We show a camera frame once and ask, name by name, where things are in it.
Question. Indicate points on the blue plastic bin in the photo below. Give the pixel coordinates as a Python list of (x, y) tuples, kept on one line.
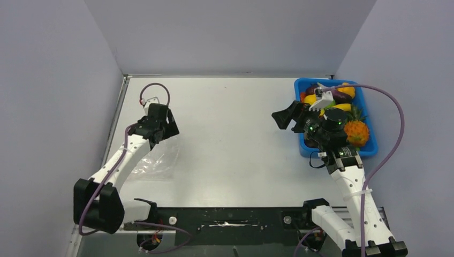
[(302, 84)]

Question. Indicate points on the toy yellow banana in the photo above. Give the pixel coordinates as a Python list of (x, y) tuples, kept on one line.
[(347, 107)]

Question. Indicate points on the toy dark passion fruit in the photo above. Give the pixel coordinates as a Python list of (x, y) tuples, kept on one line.
[(311, 89)]

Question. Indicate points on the toy orange bell pepper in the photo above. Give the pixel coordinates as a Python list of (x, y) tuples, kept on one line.
[(349, 90)]

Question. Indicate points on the toy pineapple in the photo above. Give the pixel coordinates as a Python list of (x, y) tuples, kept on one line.
[(356, 129)]

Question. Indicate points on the toy yellow mango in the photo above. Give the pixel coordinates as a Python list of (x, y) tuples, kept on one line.
[(309, 99)]

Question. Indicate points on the toy purple eggplant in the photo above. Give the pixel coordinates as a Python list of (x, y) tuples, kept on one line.
[(340, 97)]

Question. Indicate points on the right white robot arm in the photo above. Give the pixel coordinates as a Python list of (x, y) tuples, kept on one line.
[(368, 235)]

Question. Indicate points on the clear zip top bag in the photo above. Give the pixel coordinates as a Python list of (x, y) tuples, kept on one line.
[(158, 165)]

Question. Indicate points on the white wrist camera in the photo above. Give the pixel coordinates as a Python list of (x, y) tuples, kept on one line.
[(147, 102), (323, 97)]

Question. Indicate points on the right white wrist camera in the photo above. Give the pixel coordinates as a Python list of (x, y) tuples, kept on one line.
[(323, 97)]

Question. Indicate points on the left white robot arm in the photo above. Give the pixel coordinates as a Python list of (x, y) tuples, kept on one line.
[(96, 201)]

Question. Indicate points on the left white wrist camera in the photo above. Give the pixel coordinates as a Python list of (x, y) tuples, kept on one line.
[(147, 102)]

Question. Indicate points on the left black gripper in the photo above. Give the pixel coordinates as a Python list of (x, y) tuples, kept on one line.
[(171, 130)]

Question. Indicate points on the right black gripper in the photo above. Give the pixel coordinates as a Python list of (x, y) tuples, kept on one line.
[(283, 118)]

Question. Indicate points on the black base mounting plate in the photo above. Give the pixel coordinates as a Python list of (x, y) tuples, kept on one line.
[(223, 226)]

